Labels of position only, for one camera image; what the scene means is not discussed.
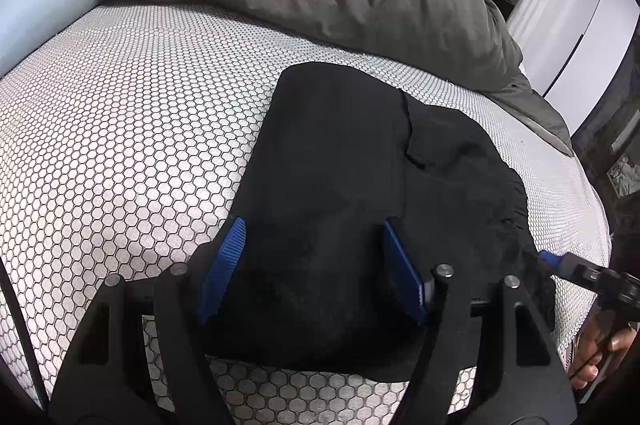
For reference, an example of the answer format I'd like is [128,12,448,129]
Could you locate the hexagon patterned bed sheet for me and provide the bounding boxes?
[0,0,613,425]

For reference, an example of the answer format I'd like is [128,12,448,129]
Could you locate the light blue pillow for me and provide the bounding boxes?
[0,0,108,78]

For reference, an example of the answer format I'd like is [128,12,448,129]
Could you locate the framed picture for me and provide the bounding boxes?
[606,154,640,198]

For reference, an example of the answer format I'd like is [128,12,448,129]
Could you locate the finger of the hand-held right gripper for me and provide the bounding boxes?
[537,250,588,282]

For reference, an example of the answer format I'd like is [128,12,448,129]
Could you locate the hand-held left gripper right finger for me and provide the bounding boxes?
[382,217,578,425]

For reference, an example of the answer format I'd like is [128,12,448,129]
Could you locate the small black object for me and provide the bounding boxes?
[487,0,515,20]

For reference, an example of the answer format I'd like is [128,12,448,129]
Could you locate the white curtain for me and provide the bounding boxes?
[507,0,640,131]

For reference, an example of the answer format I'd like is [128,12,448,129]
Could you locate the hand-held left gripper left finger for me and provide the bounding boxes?
[47,216,248,425]

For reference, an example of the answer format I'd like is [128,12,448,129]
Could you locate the person's right hand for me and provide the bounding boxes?
[569,317,637,391]

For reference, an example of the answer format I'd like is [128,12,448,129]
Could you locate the black pants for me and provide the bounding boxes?
[197,62,558,378]

